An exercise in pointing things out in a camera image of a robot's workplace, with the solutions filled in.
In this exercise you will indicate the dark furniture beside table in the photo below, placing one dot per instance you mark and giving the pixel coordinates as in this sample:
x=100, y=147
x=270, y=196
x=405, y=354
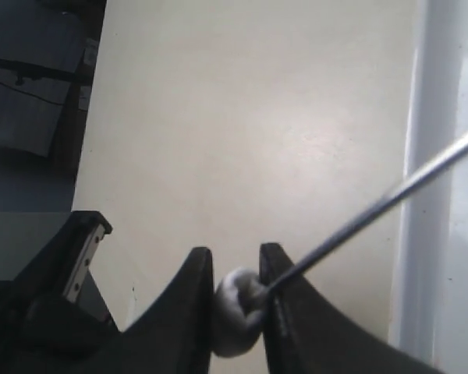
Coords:
x=48, y=52

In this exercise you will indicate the thin metal skewer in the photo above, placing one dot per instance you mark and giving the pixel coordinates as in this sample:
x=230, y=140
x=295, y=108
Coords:
x=421, y=177

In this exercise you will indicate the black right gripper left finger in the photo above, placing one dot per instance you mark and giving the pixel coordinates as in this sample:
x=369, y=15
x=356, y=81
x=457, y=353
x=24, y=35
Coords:
x=173, y=335

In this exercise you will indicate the white rectangular plastic tray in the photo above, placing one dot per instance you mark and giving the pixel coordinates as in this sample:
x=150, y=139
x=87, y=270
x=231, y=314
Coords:
x=429, y=307

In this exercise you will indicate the white paper roll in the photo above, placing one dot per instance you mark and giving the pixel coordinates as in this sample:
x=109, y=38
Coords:
x=239, y=308

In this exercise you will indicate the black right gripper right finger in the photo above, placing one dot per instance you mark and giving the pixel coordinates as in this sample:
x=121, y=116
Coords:
x=304, y=333

